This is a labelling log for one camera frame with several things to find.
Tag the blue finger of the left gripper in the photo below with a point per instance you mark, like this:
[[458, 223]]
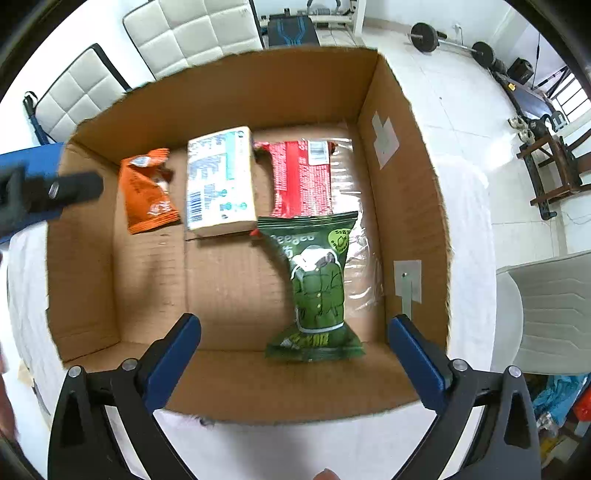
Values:
[[62, 191]]

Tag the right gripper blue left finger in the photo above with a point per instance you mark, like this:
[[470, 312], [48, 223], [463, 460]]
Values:
[[82, 443]]

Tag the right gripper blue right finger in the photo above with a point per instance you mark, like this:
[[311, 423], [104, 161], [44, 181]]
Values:
[[505, 444]]

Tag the orange snack packet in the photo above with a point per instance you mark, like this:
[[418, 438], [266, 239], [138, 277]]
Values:
[[144, 181]]

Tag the white blue tissue pack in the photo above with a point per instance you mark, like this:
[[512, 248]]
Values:
[[219, 184]]

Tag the red snack packet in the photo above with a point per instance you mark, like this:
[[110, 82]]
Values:
[[302, 182]]

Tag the green snack packet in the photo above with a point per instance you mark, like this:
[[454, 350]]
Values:
[[314, 249]]

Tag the person left hand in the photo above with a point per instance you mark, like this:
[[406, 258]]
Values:
[[7, 417]]

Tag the blue folded mat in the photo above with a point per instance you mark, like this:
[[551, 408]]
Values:
[[41, 160]]

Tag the blue cloth bag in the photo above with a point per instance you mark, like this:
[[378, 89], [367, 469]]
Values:
[[559, 396]]

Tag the red plastic bag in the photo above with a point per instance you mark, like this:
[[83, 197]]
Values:
[[582, 407]]

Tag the white padded chair left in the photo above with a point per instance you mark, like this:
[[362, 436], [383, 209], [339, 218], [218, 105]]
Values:
[[88, 86]]

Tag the white padded chair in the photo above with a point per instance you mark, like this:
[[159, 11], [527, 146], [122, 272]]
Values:
[[172, 35], [88, 86]]

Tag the grey plastic chair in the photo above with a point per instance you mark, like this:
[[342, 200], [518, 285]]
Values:
[[543, 316]]

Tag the white padded chair right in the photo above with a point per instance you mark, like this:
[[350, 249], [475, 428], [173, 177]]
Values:
[[172, 35]]

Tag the dark wooden chair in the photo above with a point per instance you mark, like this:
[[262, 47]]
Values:
[[556, 171]]

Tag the black blue weight bench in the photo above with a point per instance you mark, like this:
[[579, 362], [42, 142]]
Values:
[[291, 30]]

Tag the black treadmill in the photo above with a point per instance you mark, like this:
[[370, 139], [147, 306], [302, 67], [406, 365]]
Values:
[[528, 103]]

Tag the white weight bench rack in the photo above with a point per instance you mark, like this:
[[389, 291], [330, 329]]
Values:
[[351, 17]]

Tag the floor barbell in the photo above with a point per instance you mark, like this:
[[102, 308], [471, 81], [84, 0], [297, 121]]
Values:
[[427, 39]]

